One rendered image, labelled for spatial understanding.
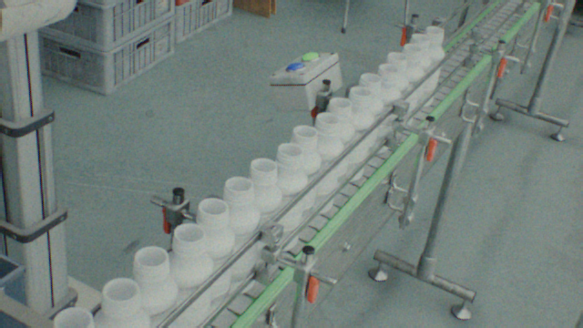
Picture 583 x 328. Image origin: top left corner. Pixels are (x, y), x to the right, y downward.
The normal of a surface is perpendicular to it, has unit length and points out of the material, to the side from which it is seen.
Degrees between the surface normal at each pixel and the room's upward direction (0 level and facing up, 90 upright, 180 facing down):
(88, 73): 90
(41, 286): 90
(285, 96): 90
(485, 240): 0
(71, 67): 90
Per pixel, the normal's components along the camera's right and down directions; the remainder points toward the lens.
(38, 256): 0.87, 0.35
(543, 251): 0.12, -0.83
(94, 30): -0.39, 0.45
